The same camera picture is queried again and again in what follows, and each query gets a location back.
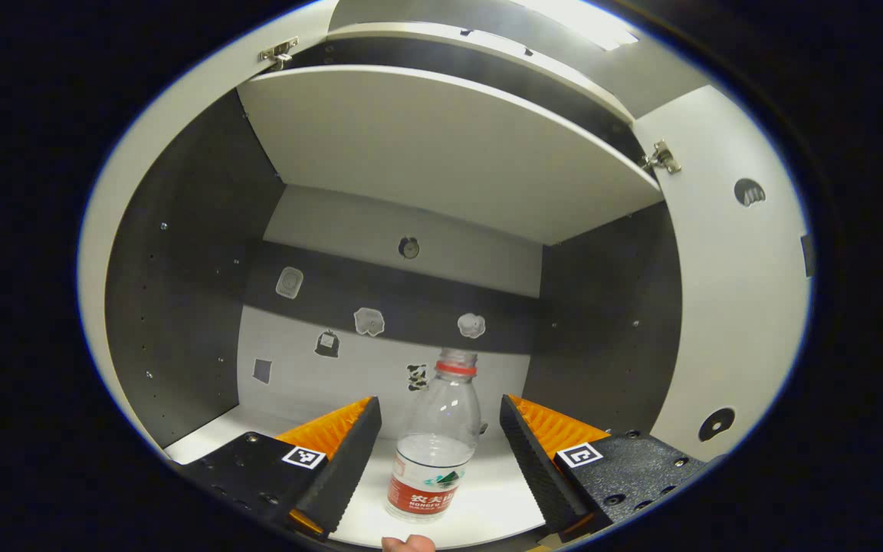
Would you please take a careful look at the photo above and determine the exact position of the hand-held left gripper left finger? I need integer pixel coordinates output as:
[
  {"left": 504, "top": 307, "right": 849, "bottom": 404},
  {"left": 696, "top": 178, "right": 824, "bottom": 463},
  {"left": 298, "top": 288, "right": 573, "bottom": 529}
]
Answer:
[{"left": 169, "top": 395, "right": 383, "bottom": 544}]

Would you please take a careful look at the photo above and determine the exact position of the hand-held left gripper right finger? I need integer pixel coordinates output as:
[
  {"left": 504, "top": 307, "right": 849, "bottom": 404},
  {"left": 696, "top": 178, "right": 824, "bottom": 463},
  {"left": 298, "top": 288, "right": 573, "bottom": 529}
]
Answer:
[{"left": 500, "top": 395, "right": 714, "bottom": 544}]

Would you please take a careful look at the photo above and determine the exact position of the clear plastic water bottle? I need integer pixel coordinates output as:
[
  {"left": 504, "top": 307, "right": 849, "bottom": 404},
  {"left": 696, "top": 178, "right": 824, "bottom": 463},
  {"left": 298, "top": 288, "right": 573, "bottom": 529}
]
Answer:
[{"left": 386, "top": 348, "right": 483, "bottom": 524}]

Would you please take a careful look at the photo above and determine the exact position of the white cabinet door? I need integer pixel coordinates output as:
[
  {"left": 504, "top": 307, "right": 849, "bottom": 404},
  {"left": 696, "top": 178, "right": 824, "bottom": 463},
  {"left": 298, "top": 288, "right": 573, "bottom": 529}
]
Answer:
[
  {"left": 632, "top": 84, "right": 815, "bottom": 462},
  {"left": 77, "top": 0, "right": 339, "bottom": 455}
]

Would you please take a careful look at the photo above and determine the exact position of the white cabinet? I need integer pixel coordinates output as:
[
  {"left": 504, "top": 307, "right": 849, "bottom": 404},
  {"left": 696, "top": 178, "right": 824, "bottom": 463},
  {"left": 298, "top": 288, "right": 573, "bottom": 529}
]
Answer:
[{"left": 77, "top": 0, "right": 815, "bottom": 550}]

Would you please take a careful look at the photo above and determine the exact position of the metal door hinge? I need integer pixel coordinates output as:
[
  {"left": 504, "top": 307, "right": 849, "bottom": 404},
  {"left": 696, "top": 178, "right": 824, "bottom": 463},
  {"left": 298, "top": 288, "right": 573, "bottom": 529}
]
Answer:
[
  {"left": 640, "top": 140, "right": 682, "bottom": 176},
  {"left": 259, "top": 36, "right": 300, "bottom": 69}
]

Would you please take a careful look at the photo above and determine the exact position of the white cabinet drawer front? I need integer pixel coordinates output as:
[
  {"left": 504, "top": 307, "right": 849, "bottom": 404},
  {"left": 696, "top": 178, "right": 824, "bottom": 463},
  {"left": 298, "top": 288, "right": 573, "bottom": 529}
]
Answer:
[{"left": 325, "top": 21, "right": 636, "bottom": 123}]

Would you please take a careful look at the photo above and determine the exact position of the ceiling light panel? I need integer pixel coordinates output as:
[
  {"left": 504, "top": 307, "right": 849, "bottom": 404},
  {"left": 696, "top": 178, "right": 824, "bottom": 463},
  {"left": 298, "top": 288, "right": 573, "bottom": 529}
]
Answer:
[{"left": 518, "top": 0, "right": 639, "bottom": 51}]

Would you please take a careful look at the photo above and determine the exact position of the black drawer handle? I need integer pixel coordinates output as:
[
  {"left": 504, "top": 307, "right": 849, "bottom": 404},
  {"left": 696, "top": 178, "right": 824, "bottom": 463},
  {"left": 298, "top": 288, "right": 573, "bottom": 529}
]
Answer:
[{"left": 458, "top": 28, "right": 534, "bottom": 57}]

